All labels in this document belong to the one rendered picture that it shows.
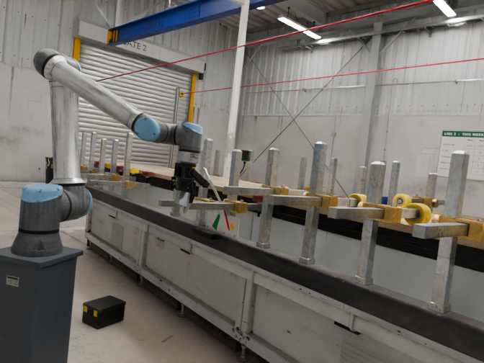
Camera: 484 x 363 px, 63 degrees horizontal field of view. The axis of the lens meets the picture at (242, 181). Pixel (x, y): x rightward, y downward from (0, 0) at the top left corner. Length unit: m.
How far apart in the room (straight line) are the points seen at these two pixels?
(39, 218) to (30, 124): 7.61
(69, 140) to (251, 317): 1.26
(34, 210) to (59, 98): 0.51
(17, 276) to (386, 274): 1.40
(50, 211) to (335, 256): 1.18
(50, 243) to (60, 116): 0.55
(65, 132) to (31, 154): 7.43
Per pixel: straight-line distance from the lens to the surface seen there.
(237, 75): 3.57
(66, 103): 1.92
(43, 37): 9.59
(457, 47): 9.26
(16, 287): 1.79
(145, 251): 3.18
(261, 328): 2.16
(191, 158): 1.64
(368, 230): 1.37
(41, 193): 1.73
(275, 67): 11.59
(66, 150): 1.90
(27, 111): 9.30
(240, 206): 1.81
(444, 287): 1.28
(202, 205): 1.73
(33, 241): 1.76
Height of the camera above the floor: 1.06
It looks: 3 degrees down
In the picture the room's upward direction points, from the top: 6 degrees clockwise
